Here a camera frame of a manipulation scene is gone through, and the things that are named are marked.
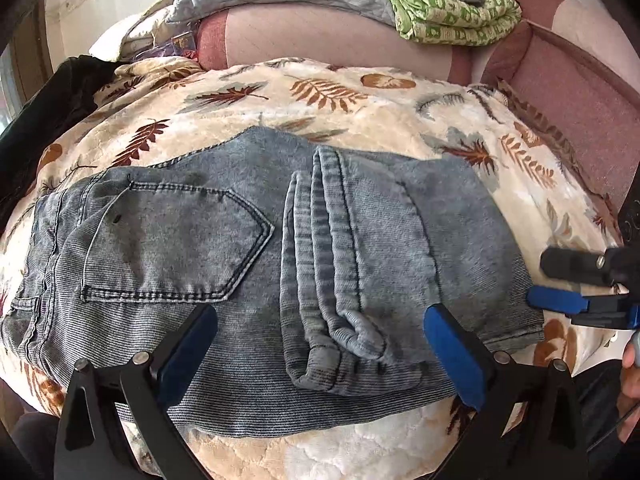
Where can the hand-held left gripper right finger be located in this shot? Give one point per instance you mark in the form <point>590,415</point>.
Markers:
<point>457,355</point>

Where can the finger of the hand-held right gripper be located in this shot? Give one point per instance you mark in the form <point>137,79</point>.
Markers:
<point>570,262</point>
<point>555,300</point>

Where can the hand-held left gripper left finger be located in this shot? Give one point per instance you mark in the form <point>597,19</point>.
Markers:
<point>187,345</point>

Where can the grey-blue denim pants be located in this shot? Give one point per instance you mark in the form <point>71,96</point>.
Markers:
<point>200,240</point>

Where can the person's right hand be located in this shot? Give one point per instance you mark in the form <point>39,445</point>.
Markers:
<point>632,375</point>

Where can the person's dark clothing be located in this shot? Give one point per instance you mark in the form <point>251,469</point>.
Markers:
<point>595,410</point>

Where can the black jacket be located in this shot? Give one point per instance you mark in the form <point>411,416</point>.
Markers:
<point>45,120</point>

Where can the green patterned blanket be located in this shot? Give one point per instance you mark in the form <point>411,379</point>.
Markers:
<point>450,20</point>

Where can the leaf-print cream blanket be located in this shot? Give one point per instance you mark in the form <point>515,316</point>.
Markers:
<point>350,95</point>

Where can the purple packet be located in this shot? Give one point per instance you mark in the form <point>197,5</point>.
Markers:
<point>180,42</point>

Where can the cream pillow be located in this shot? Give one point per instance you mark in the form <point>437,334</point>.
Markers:
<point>145,35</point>

